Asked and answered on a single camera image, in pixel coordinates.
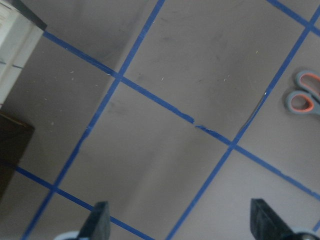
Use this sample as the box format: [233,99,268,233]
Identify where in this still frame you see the dark brown wooden cabinet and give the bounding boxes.
[0,112,35,197]

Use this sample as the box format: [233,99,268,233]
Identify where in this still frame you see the white plastic tray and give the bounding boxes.
[0,0,47,105]

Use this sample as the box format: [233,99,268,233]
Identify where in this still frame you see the grey orange handled scissors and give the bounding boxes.
[285,70,320,116]

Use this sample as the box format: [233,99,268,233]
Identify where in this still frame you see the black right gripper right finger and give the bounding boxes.
[250,198,296,240]

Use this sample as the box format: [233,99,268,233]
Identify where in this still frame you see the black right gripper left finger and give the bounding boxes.
[77,201,111,240]

